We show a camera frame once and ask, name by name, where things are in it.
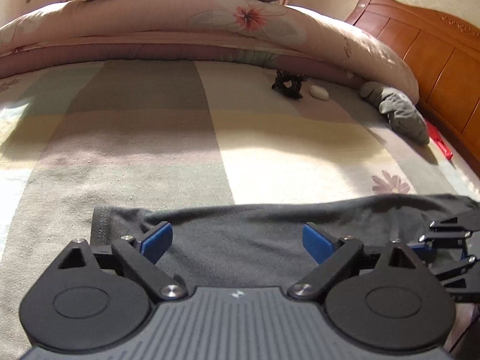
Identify red object by headboard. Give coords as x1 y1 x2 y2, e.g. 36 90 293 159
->
426 121 453 161

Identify black hair claw clip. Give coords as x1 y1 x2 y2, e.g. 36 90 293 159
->
272 70 308 100

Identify orange wooden headboard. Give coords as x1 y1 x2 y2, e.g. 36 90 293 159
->
346 0 479 172

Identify pink floral folded quilt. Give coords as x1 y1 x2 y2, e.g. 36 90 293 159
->
1 0 419 102

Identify patchwork pastel bed sheet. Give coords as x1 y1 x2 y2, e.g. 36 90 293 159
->
1 60 479 359

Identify grey crumpled cloth bundle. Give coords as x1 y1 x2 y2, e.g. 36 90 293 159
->
359 81 430 146

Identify dark grey fleece trousers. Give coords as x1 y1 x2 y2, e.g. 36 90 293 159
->
90 194 479 292

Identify small white oval object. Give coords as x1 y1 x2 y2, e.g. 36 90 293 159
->
309 85 329 101

